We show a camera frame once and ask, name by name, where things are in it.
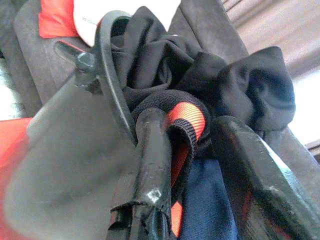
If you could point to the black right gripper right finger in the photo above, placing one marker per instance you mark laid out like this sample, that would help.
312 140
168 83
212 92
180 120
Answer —
250 180

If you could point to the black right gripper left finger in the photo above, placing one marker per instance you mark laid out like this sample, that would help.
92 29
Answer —
152 162

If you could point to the black garment red stripes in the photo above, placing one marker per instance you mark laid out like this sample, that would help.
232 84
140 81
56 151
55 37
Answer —
185 100

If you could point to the navy garment red trim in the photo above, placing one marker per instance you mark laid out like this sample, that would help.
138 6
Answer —
207 200

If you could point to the black plastic bucket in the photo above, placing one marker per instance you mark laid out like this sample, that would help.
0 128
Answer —
70 150

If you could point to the dark grey sofa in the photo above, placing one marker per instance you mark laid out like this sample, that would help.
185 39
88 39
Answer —
207 27

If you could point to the red cushion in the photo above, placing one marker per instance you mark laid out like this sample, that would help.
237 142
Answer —
55 17

